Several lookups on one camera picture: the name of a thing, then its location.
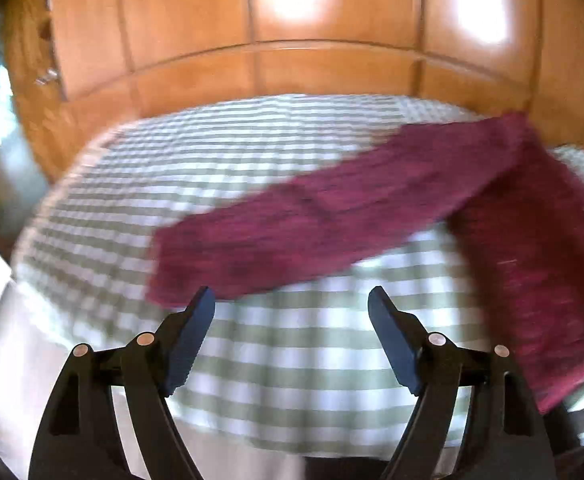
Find red floral patterned garment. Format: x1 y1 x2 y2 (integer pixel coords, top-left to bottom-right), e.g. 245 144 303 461
146 113 584 411

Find green white checkered bedsheet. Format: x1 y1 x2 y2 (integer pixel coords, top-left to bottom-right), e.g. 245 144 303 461
13 94 584 458

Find wooden panelled wardrobe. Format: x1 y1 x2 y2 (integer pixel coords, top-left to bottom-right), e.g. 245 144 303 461
4 0 584 180

